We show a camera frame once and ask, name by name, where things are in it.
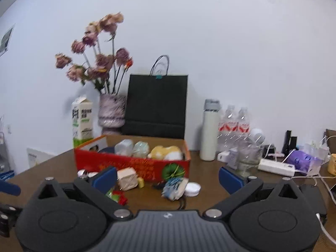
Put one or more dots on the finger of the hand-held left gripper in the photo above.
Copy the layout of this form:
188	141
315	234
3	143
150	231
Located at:
8	212
9	188

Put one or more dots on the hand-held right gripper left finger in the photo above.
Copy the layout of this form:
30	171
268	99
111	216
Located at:
105	180

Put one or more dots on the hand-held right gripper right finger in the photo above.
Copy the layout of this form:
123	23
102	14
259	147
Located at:
231	181

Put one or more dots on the brown wooden desktop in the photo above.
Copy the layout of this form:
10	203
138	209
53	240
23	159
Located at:
61	166

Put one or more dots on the blue white box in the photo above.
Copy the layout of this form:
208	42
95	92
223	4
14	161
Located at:
6	175

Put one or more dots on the green candy wrapper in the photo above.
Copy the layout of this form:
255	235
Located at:
109	193

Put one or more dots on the beige cube box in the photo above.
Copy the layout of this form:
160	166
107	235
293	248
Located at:
127	179

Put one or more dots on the small white box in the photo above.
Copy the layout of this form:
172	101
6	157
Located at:
227	158

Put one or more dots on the clear glass cup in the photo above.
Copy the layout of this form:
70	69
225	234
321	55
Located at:
246	160

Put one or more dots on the dark blue flat object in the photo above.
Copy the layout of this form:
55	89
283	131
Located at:
107	150

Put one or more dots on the red cardboard box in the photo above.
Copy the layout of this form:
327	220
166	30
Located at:
136	166

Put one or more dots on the small yellow block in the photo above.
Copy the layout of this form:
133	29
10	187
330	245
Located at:
141	182

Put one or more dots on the white wrapped packet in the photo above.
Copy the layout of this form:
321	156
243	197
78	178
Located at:
123	147

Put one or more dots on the white round lid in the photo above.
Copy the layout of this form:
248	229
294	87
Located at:
193	189

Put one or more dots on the white paper sheet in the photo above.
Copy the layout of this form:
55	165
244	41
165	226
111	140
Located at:
38	156

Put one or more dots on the white power strip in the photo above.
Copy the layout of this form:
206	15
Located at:
273	166

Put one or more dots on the pale green wrapped packet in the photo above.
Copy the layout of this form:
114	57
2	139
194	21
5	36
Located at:
140	149

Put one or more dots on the black charger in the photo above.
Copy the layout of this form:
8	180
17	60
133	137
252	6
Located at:
269	149

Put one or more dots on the white bottle with grey lid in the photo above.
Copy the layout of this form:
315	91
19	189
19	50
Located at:
208	136

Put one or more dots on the clear water bottle red label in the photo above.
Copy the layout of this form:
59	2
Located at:
227	128
243	126

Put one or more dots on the black hair clip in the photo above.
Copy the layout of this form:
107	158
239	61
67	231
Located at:
158	185

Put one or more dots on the blue white snack packet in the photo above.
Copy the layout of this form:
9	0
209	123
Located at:
173	187

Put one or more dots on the white green milk carton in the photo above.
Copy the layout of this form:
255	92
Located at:
82	122

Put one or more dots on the yellow white plush toy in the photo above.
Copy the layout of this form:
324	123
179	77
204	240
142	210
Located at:
162	152

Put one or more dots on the pink patterned vase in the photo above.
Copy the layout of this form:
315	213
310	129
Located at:
111	110

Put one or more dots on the purple plastic bag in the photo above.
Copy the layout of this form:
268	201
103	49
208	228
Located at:
299	160

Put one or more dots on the tall black stick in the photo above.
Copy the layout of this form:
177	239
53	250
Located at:
288	137

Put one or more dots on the short black block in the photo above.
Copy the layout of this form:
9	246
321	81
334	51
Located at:
293	143

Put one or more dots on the black paper bag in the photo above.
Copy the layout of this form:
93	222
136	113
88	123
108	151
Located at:
155	105

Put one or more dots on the yellow container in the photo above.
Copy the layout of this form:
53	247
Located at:
332	164

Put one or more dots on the dried pink flower bouquet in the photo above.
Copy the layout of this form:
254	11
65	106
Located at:
104	60

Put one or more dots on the wall poster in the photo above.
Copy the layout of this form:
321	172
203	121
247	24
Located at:
6	40

